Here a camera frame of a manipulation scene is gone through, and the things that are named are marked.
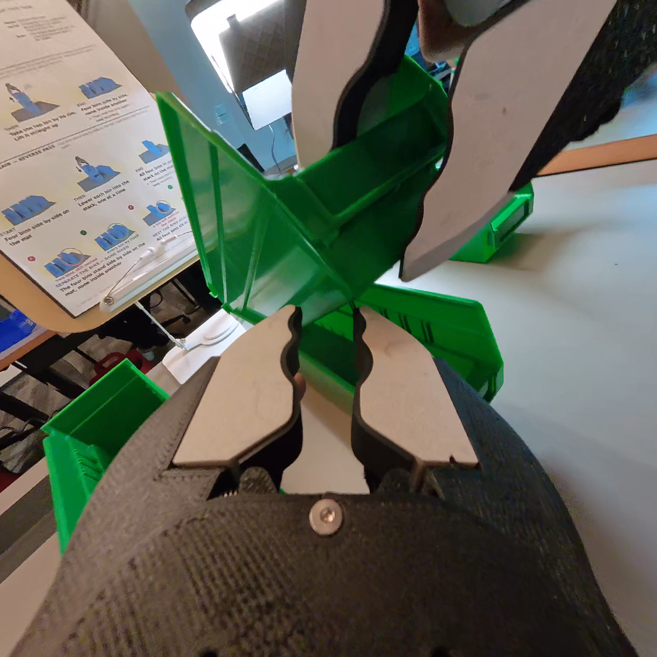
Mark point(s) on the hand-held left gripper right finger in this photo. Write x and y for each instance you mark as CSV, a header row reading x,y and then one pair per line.
x,y
405,410

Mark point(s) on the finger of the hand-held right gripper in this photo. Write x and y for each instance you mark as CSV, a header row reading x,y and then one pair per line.
x,y
487,154
323,61

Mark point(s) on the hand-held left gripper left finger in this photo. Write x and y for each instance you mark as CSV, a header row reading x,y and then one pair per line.
x,y
246,405

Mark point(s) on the green plastic bin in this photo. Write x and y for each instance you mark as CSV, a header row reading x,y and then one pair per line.
x,y
77,451
508,220
462,328
246,231

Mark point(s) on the wood-edged white desk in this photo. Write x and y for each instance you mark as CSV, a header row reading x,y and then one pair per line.
x,y
616,154

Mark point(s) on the person's left hand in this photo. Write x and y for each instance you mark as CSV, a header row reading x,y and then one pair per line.
x,y
301,386

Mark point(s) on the person's right hand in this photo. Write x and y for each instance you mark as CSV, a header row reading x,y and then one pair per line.
x,y
436,36

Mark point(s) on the white studio light softbox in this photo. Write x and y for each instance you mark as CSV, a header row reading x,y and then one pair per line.
x,y
256,51

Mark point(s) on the white stand rod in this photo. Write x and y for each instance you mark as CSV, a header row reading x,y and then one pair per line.
x,y
161,326

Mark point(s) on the white page holder bar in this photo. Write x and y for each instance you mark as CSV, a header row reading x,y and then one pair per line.
x,y
149,282

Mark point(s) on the instruction sheet on board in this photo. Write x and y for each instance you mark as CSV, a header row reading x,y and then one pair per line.
x,y
31,303

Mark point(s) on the blue storage box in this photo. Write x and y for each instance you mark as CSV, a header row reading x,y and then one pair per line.
x,y
15,328

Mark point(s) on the printed instruction sheet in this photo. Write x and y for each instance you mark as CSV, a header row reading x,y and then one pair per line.
x,y
51,154

